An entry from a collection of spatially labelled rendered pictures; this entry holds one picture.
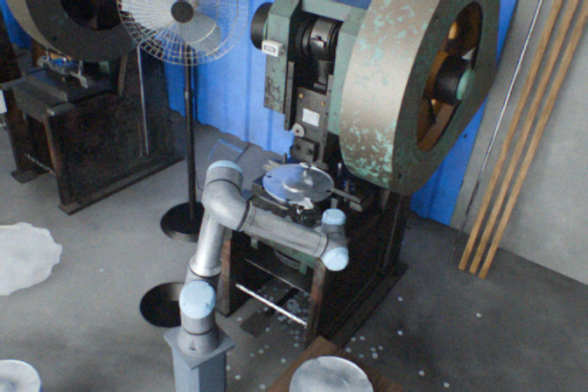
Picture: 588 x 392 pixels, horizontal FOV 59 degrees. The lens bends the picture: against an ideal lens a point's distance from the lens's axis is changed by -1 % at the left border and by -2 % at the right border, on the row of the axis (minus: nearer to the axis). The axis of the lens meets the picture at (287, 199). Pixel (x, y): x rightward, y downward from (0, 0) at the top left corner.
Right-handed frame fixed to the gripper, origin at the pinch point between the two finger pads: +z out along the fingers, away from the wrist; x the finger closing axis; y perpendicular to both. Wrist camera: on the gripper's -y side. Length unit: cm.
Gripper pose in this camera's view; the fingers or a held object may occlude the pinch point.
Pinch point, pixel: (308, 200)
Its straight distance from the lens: 207.4
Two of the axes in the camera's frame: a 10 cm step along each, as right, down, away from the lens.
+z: -2.8, -5.6, 7.8
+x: -0.7, 8.2, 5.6
